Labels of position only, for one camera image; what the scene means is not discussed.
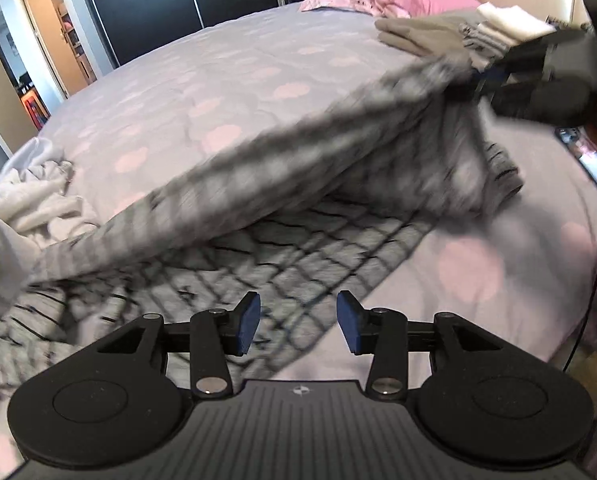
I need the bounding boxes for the black sliding wardrobe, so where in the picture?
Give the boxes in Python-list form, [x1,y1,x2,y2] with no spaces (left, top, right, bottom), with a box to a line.
[78,0,305,69]

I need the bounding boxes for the pile of white clothes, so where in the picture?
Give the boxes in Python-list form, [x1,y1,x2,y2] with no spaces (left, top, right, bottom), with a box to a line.
[0,137,104,426]

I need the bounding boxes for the grey striped pajama top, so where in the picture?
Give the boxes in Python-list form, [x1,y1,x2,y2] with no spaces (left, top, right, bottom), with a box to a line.
[28,52,527,377]

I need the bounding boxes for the beige folded garment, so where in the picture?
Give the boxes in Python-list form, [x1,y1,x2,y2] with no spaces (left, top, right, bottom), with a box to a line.
[375,12,479,59]

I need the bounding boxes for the grey bedspread with pink dots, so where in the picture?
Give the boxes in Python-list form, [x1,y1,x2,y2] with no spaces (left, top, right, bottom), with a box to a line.
[0,0,597,480]

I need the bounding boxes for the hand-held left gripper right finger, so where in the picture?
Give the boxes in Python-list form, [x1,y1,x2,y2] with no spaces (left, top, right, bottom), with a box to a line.
[337,290,502,401]

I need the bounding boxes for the patterned light pink pillow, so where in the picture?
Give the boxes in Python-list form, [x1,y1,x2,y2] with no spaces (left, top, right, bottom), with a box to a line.
[298,0,414,19]

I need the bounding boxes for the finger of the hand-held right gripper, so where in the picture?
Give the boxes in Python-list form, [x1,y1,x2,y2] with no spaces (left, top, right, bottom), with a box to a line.
[499,29,554,70]
[445,71,507,107]

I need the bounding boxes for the grey striped pajama pants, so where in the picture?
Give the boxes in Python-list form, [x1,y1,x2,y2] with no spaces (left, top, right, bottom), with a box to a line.
[0,280,144,402]

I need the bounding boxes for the grey striped folded garment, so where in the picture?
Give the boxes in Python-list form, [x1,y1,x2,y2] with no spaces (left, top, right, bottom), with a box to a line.
[459,20,510,69]

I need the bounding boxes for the smartphone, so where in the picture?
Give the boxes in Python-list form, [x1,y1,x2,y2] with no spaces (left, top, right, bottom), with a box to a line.
[555,127,597,199]

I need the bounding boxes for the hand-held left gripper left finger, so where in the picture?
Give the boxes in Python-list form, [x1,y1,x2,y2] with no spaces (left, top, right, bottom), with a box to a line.
[96,291,262,400]

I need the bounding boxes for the white folded garment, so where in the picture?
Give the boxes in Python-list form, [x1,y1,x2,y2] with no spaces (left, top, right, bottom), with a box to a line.
[476,4,557,44]

